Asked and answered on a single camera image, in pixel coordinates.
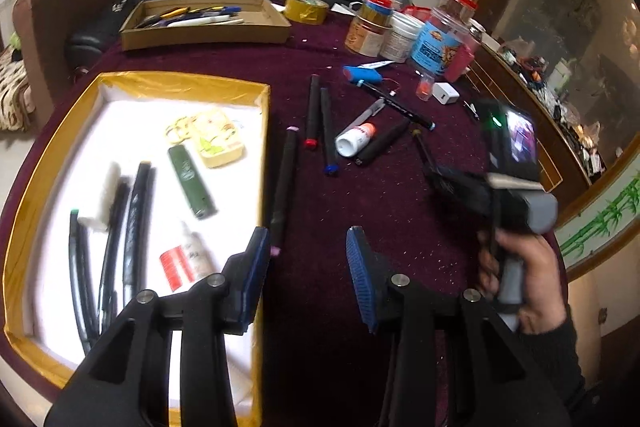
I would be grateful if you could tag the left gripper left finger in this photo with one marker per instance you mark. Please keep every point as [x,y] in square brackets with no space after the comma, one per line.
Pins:
[124,379]

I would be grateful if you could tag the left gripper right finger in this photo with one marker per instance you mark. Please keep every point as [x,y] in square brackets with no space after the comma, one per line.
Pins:
[492,379]

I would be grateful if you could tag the black marker yellow caps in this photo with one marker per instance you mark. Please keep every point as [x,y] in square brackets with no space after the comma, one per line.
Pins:
[427,160]

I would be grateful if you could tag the black marker yellow tip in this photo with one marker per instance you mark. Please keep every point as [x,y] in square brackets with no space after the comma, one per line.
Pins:
[136,232]

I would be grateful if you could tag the clear white gel pen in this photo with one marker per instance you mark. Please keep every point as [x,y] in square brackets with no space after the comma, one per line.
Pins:
[371,111]

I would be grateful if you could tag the person right hand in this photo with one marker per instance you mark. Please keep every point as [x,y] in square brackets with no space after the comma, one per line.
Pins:
[544,308]

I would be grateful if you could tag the white charger adapter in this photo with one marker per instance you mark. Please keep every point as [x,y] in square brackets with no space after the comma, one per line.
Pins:
[444,93]

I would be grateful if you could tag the black marker teal caps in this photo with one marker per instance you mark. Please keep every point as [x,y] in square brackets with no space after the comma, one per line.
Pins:
[393,103]

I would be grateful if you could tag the small clear box red content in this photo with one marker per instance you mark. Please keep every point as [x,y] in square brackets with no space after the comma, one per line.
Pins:
[424,90]

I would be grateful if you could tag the black marker dark caps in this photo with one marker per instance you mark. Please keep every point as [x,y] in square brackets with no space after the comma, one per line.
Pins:
[379,146]

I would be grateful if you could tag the small bottle red label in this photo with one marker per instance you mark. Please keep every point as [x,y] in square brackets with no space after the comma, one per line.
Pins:
[188,262]

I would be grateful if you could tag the white glue bottle orange cap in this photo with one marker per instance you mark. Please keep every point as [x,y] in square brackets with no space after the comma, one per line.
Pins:
[349,143]

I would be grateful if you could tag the blue label plastic jar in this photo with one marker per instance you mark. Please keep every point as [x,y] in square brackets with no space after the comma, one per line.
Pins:
[437,43]

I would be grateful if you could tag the black marker blue cap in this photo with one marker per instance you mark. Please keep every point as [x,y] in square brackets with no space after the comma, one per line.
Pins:
[328,137]

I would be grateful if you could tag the blue battery pack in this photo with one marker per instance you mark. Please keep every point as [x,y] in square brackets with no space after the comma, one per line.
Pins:
[356,74]

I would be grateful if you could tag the green lighter tube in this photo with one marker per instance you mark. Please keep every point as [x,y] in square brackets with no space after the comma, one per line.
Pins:
[193,187]

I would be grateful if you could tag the white knife blade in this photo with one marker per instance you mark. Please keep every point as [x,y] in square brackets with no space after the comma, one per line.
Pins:
[377,64]

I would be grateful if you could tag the white plastic tub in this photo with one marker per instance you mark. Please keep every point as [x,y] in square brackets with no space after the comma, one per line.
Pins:
[400,38]

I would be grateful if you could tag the red lid plastic jar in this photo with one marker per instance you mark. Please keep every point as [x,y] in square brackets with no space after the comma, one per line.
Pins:
[462,10]

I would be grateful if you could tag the yellow open box white lining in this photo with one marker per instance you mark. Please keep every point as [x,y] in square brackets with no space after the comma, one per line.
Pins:
[63,233]

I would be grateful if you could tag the black marker red cap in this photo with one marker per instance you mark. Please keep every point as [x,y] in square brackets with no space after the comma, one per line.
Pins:
[312,116]

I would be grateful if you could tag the black marker pink cap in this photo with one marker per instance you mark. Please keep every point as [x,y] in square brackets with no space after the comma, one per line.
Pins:
[280,200]

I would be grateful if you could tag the stack of coloured tape rolls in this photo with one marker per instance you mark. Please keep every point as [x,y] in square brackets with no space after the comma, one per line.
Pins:
[376,12]

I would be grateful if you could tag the yellow tape roll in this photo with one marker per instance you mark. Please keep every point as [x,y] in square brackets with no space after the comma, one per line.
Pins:
[307,12]

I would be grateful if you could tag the brown cardboard tray with pens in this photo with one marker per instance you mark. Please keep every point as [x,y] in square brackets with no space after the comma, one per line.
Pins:
[172,22]

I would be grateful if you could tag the maroon armchair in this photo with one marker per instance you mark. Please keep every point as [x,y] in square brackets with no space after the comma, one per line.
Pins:
[43,27]

